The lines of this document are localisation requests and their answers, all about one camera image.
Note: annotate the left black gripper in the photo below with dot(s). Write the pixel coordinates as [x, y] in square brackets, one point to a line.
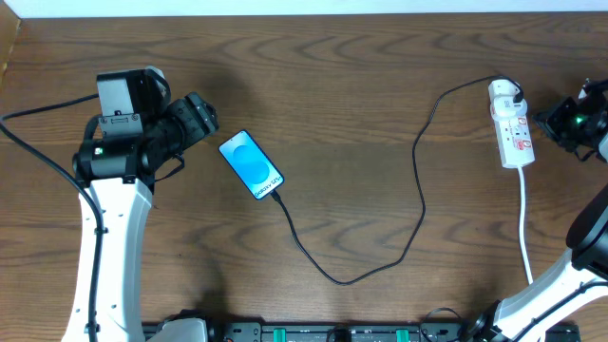
[200, 114]

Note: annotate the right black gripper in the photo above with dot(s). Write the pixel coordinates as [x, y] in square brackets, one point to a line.
[551, 123]

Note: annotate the blue Galaxy smartphone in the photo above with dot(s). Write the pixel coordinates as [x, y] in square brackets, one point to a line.
[251, 164]

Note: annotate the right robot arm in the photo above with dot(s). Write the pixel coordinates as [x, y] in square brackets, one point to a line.
[579, 276]

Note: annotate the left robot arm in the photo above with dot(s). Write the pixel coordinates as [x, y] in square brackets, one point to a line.
[118, 176]

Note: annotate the white charger plug adapter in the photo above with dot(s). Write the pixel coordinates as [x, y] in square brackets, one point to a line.
[503, 108]

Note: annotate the white power strip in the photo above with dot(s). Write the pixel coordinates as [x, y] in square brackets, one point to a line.
[513, 136]

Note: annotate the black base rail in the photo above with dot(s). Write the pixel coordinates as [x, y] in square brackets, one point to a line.
[195, 329]

